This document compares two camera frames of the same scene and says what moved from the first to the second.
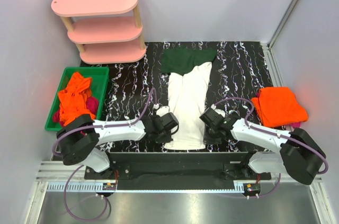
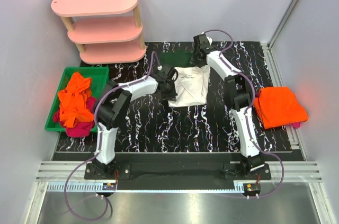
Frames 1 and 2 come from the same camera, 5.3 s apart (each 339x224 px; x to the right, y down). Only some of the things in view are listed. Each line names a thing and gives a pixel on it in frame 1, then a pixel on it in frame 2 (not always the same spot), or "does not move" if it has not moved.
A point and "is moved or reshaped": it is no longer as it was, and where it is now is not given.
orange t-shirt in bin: x=72 y=101 does not move
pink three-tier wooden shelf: x=104 y=24 does not move
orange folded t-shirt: x=278 y=106 does not move
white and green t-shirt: x=189 y=72 is moved or reshaped
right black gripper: x=213 y=132 → x=196 y=56
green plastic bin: x=99 y=77 does not move
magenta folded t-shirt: x=296 y=124 does not move
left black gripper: x=164 y=137 → x=169 y=91
